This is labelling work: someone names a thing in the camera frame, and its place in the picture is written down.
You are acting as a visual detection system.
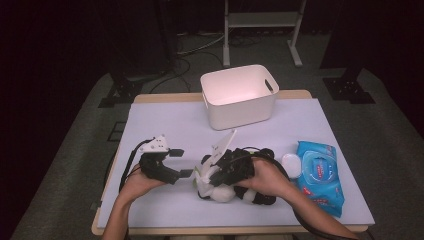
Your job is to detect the black stand base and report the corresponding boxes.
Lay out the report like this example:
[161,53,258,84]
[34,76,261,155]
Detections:
[322,66,376,105]
[98,66,144,109]

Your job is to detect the left hand-held gripper cable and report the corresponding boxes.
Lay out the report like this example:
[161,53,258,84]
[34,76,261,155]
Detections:
[119,138,156,193]

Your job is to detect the person's right hand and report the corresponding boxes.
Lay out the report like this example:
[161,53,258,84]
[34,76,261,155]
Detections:
[234,158,294,199]

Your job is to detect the white metal stand frame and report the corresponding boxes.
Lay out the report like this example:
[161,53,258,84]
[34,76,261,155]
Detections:
[222,0,308,69]

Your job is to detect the right hand-held gripper cable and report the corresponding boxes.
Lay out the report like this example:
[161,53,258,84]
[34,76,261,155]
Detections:
[243,146,359,240]

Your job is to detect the wooden table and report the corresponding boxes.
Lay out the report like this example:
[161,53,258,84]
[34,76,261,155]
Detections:
[91,89,375,236]

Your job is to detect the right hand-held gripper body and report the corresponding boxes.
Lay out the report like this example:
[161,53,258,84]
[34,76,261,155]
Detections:
[210,129,257,183]

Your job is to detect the white plastic basket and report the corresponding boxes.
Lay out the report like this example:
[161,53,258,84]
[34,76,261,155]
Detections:
[199,64,280,131]

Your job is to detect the white wet wipe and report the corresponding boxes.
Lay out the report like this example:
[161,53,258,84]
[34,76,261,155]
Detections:
[194,156,221,198]

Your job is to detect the person's left hand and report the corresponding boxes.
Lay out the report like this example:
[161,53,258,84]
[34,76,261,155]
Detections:
[123,164,166,201]

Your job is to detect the panda plush toy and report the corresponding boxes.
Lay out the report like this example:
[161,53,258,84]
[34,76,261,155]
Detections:
[194,148,278,206]

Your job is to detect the floor cables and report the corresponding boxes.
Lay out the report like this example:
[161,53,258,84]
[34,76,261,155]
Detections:
[148,31,228,94]

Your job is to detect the pale table mat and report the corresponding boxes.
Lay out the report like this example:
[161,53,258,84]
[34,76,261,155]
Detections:
[98,98,375,229]

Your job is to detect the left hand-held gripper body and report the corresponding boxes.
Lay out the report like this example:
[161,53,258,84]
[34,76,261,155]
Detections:
[138,134,183,186]

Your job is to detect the hand-held gripper cable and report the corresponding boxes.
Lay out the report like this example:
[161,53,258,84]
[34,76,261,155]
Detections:
[119,138,156,193]
[243,146,359,240]

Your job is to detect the blue wet wipes pack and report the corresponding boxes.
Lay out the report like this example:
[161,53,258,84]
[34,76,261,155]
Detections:
[281,140,345,218]

